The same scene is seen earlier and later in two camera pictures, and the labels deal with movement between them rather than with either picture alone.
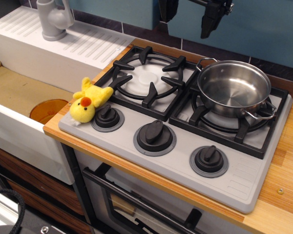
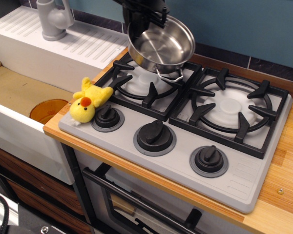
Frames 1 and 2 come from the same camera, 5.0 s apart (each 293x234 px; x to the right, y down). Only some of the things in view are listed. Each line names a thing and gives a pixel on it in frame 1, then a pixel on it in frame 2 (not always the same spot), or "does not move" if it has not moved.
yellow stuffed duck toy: x=82 y=109 does not move
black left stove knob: x=108 y=120 does not move
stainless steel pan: x=230 y=88 -> x=163 y=50
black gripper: x=215 y=10 -> x=139 y=20
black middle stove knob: x=155 y=139 does not move
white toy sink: x=26 y=69 does not move
